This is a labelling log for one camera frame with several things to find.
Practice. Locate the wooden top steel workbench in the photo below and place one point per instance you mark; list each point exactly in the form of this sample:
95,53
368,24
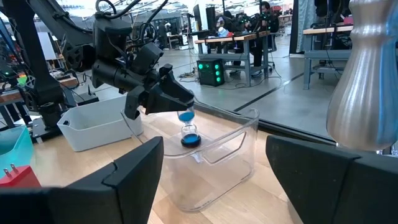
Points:
323,55
236,38

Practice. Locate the grey curtain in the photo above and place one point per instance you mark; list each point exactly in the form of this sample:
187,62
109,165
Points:
308,25

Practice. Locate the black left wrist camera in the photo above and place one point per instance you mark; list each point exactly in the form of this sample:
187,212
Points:
146,57

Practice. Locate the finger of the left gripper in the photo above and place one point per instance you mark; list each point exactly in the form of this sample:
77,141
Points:
168,102
177,87

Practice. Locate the red wall charger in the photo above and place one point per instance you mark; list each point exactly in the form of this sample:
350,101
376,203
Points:
21,179

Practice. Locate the pale grey plastic bin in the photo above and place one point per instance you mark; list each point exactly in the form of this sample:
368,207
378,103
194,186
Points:
93,124

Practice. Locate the clear plastic bin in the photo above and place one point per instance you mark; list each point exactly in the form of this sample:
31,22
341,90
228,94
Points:
217,180

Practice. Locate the black computer tower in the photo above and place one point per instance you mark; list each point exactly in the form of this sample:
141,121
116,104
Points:
210,73

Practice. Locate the person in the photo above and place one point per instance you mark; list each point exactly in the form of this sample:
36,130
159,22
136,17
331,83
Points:
231,23
267,21

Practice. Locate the silver table lamp white shade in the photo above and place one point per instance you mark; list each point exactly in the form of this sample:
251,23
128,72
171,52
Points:
363,93

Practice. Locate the green translucent plastic tray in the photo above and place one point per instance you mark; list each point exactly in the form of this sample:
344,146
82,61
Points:
12,146

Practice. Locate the black aluminium table frame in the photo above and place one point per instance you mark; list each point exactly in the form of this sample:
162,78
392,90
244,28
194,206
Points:
280,126

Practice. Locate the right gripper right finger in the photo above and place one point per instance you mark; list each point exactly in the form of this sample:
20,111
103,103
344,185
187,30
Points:
335,193

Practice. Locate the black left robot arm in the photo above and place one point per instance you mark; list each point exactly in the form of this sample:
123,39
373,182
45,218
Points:
43,77

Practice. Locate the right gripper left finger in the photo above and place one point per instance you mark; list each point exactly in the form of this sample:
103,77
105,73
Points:
93,199

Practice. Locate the white board panel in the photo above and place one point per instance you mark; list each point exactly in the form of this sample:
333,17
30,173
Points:
46,46

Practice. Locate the blue sand hourglass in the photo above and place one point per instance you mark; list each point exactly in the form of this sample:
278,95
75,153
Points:
190,140

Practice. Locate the black computer monitor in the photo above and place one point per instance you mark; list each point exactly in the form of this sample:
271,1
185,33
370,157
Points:
211,17

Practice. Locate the cluttered wooden side table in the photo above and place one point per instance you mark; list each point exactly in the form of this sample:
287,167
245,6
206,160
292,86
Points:
66,81

